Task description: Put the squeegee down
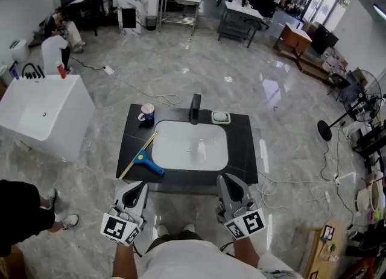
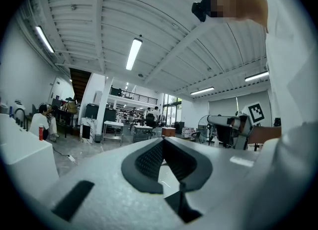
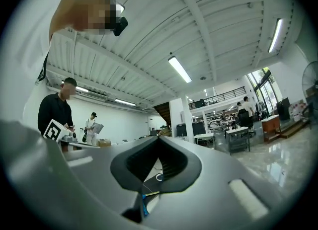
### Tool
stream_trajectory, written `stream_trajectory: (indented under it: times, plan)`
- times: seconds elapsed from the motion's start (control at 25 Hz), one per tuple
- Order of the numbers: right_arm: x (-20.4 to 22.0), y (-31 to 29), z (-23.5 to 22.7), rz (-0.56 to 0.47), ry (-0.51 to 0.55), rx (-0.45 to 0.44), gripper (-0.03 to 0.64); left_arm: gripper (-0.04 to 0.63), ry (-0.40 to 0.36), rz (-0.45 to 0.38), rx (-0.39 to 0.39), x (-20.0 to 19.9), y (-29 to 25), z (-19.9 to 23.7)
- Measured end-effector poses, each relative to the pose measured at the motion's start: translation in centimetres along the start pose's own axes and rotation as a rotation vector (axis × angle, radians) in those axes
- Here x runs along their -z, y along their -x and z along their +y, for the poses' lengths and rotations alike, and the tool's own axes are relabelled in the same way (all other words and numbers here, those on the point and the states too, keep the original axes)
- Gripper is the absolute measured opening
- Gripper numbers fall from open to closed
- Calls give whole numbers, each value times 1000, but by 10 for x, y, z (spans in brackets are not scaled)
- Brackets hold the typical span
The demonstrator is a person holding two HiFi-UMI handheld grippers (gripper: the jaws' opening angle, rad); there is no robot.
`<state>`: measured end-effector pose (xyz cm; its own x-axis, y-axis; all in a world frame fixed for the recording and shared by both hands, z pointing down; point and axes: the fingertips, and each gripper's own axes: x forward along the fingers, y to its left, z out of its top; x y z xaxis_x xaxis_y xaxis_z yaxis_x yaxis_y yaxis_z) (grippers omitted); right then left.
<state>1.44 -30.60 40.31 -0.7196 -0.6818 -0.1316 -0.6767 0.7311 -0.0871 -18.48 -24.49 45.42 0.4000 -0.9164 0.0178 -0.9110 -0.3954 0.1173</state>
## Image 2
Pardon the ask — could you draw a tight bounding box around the black mezzanine railing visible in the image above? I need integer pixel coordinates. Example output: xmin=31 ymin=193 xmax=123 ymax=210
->
xmin=110 ymin=86 xmax=159 ymax=105

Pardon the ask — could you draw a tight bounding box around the black office chair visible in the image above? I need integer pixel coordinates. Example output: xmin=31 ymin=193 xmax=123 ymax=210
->
xmin=146 ymin=113 xmax=157 ymax=135

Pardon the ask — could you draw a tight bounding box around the white roller blind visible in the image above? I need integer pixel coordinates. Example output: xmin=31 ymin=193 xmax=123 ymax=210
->
xmin=208 ymin=91 xmax=273 ymax=125

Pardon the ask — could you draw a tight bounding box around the person's right forearm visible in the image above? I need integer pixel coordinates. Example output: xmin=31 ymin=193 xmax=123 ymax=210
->
xmin=248 ymin=125 xmax=283 ymax=146

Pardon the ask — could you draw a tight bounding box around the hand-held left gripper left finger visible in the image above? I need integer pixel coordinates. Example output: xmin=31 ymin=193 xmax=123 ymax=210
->
xmin=36 ymin=137 xmax=186 ymax=230

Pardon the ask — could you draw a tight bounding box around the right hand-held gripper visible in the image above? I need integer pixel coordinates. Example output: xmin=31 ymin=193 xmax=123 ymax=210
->
xmin=207 ymin=102 xmax=265 ymax=150

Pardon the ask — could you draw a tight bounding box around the white floor appliance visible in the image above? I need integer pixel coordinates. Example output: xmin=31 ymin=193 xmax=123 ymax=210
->
xmin=13 ymin=99 xmax=27 ymax=118

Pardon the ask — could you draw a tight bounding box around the white top metal table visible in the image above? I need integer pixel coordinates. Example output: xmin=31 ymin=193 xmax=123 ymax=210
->
xmin=133 ymin=125 xmax=154 ymax=143
xmin=103 ymin=121 xmax=124 ymax=147

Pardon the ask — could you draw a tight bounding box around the black head-worn camera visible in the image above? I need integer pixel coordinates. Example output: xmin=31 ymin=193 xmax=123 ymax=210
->
xmin=191 ymin=0 xmax=212 ymax=23

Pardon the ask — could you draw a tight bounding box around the wooden cabinet with white top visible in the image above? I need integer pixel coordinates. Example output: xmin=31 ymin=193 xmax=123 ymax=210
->
xmin=161 ymin=127 xmax=176 ymax=138

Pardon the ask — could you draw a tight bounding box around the white door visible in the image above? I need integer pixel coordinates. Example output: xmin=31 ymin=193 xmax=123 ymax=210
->
xmin=48 ymin=77 xmax=63 ymax=103

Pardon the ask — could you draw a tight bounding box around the dark staircase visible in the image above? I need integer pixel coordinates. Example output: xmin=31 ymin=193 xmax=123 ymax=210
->
xmin=69 ymin=67 xmax=91 ymax=103

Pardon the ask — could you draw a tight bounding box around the long ceiling light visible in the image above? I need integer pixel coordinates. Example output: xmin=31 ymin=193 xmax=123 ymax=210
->
xmin=244 ymin=71 xmax=269 ymax=82
xmin=35 ymin=25 xmax=55 ymax=53
xmin=125 ymin=38 xmax=143 ymax=71
xmin=190 ymin=86 xmax=215 ymax=95

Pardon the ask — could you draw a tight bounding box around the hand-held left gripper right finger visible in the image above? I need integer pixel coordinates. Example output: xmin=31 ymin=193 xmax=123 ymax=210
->
xmin=163 ymin=136 xmax=274 ymax=217

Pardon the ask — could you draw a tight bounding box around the black table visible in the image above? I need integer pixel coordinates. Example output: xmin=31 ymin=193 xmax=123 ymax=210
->
xmin=164 ymin=191 xmax=181 ymax=216

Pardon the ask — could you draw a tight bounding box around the large black bin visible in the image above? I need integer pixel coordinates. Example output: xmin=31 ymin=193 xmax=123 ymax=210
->
xmin=104 ymin=108 xmax=117 ymax=122
xmin=85 ymin=103 xmax=99 ymax=120

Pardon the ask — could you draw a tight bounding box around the person's white shirt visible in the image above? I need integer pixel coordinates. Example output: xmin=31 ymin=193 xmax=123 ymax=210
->
xmin=248 ymin=0 xmax=317 ymax=230

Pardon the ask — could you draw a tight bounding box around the black standing fan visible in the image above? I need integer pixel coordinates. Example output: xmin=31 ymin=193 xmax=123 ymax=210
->
xmin=197 ymin=114 xmax=217 ymax=147

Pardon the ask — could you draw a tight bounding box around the black bathtub faucet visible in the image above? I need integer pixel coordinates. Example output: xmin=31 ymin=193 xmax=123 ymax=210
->
xmin=14 ymin=108 xmax=26 ymax=129

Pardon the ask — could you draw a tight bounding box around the marble pattern cabinet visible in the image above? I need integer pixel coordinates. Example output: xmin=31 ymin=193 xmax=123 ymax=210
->
xmin=80 ymin=117 xmax=96 ymax=143

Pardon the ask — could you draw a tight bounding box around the person's head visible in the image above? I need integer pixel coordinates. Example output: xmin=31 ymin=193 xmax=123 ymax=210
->
xmin=206 ymin=0 xmax=269 ymax=34

